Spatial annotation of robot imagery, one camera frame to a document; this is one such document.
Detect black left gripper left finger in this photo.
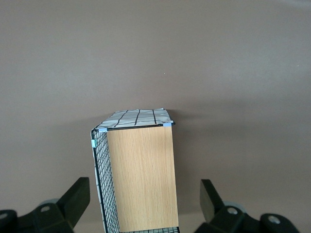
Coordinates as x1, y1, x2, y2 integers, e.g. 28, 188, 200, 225
0, 177, 91, 233

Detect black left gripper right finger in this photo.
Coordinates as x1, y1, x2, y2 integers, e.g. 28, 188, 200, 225
195, 179, 298, 233

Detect black wire mesh basket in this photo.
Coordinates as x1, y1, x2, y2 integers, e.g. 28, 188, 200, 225
90, 108, 181, 233

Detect brown table mat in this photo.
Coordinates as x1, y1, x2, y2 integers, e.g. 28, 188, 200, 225
0, 0, 311, 233

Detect light wooden shelf board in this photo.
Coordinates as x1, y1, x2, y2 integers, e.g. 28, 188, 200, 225
106, 126, 179, 233

